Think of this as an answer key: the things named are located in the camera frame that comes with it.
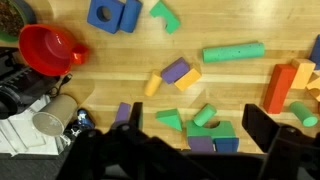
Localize blue square block with hole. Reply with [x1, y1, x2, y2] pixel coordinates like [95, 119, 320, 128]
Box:
[87, 0, 126, 35]

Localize blue half-round block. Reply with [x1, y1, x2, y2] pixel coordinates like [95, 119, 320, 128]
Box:
[119, 0, 143, 34]

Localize red bowl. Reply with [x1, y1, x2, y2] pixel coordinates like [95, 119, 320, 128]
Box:
[18, 23, 90, 77]

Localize green long cylinder block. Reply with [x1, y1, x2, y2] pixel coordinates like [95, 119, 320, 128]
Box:
[202, 41, 266, 64]

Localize black USB cable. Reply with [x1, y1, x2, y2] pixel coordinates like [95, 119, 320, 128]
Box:
[49, 73, 73, 98]

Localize green and blue bowl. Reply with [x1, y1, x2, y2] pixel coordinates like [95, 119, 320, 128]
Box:
[0, 0, 37, 44]

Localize purple rectangular block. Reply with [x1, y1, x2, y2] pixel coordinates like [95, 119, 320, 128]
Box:
[160, 56, 191, 85]

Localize blue cube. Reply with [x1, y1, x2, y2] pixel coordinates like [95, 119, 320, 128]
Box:
[309, 34, 320, 71]

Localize green short cylinder block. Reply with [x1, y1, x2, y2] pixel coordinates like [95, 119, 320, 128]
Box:
[288, 101, 319, 128]
[193, 103, 218, 128]

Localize yellow cylinder block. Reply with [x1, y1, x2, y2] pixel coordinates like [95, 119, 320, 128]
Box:
[143, 69, 163, 98]

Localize small blue toy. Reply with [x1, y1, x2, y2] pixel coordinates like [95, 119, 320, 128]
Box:
[64, 108, 96, 138]

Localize green small arch block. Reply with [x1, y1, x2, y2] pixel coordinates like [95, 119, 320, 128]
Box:
[149, 0, 182, 35]

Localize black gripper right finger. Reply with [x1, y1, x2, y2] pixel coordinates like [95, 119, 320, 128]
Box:
[241, 103, 320, 180]

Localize green wide arch block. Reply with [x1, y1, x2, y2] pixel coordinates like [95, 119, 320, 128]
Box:
[185, 119, 237, 139]

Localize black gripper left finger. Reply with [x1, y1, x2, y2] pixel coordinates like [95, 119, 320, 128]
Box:
[56, 101, 211, 180]

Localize grey paper cup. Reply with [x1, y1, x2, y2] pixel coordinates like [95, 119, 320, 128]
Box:
[32, 94, 78, 137]

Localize white papers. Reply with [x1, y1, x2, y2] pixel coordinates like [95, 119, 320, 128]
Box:
[0, 94, 73, 157]

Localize orange short block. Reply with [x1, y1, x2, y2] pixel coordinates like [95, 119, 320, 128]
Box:
[290, 58, 317, 90]

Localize orange rectangular block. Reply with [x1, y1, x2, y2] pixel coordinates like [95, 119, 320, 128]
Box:
[173, 64, 203, 92]

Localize black device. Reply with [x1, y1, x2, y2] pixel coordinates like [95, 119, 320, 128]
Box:
[0, 46, 22, 69]

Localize red long block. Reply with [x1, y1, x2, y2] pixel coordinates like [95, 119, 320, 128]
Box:
[263, 64, 298, 115]

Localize green triangle block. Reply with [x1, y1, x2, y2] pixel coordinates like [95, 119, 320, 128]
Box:
[155, 108, 184, 132]

